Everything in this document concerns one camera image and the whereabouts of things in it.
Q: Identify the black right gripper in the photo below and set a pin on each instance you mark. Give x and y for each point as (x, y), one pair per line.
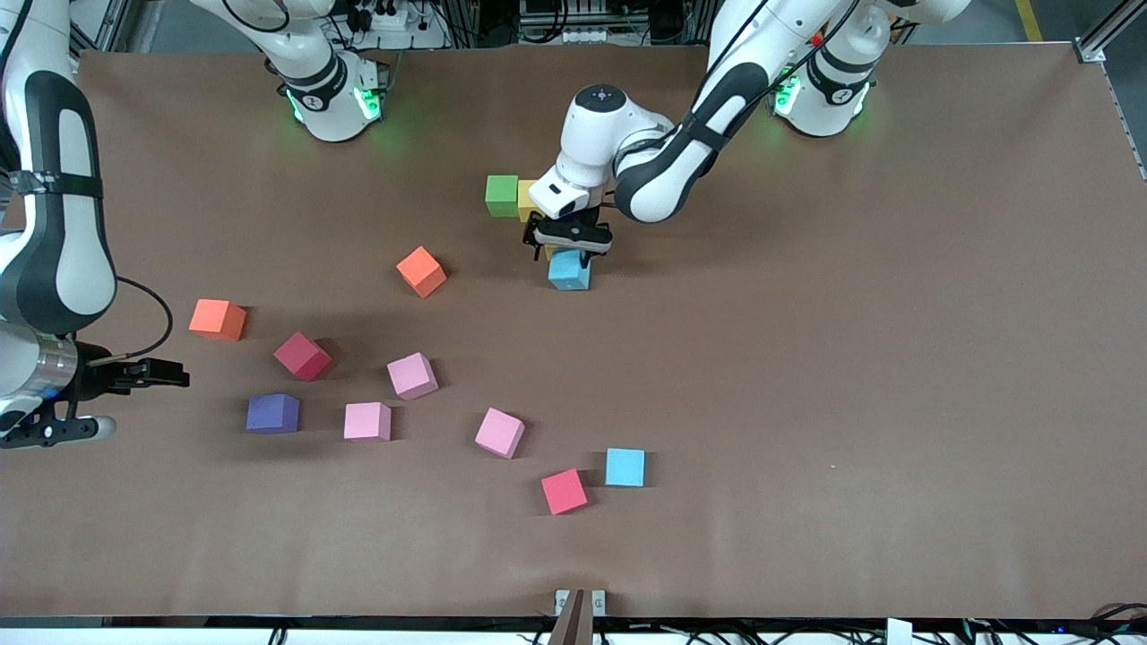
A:
(97, 378)

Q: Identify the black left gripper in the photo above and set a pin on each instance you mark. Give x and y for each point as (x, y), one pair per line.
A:
(583, 258)

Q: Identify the teal blue foam cube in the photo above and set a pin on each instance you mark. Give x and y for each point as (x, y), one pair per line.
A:
(569, 273)

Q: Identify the yellow foam cube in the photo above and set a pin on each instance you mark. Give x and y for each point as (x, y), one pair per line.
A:
(526, 202)

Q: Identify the green foam cube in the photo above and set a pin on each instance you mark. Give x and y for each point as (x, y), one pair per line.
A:
(502, 193)

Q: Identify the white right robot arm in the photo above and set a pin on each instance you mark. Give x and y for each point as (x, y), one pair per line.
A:
(81, 260)

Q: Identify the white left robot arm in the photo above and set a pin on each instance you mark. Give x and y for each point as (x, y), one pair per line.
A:
(596, 134)

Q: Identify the orange foam cube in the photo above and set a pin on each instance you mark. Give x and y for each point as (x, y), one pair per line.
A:
(421, 270)
(215, 318)

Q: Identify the purple foam cube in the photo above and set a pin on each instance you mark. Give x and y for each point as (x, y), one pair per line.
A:
(271, 412)

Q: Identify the crimson foam cube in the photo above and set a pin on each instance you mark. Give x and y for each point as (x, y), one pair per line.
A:
(301, 355)

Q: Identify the pink foam cube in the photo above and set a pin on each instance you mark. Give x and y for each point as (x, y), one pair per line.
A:
(498, 432)
(366, 420)
(411, 374)

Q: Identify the metal equipment rack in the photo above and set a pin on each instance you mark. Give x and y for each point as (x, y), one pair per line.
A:
(573, 36)

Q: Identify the light blue foam cube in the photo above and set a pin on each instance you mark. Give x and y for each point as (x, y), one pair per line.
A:
(625, 467)

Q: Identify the red foam cube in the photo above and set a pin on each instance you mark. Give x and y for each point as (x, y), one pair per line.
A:
(564, 491)

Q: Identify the white power strip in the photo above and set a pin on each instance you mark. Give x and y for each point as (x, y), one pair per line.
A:
(390, 22)

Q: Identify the brown table cover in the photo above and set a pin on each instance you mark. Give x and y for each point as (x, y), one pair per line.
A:
(896, 448)

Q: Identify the white paper tag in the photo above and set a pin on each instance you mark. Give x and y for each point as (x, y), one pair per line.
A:
(899, 633)

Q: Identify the aluminium frame profile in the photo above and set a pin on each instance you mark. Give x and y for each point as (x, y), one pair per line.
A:
(1098, 45)
(112, 38)

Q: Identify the small metal bracket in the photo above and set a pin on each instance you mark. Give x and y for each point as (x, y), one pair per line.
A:
(599, 602)

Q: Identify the aluminium frame post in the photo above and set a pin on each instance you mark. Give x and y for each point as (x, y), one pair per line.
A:
(572, 623)

